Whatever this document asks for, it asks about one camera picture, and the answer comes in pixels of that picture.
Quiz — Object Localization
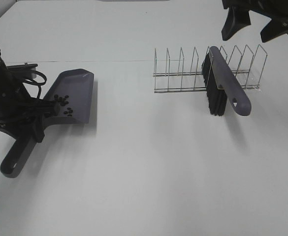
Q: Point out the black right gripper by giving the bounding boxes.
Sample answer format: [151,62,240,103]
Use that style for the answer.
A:
[222,0,288,43]

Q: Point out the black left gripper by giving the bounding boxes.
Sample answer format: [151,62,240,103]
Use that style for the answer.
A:
[0,68,60,143]

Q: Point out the pile of coffee beans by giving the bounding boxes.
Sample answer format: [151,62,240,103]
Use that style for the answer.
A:
[53,94,73,117]

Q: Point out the grey plastic dustpan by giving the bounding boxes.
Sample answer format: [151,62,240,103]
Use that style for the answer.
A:
[0,69,94,178]

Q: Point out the grey hand brush black bristles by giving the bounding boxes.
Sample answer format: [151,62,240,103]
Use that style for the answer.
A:
[202,46,252,116]

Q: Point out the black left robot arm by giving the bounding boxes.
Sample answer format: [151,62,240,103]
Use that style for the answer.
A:
[0,51,59,143]

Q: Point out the black left camera cable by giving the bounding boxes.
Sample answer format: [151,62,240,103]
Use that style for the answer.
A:
[18,71,48,99]

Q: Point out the chrome wire dish rack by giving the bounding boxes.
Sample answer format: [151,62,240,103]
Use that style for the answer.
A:
[153,44,268,93]

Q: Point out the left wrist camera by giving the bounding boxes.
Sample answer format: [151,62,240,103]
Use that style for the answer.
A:
[7,63,38,79]

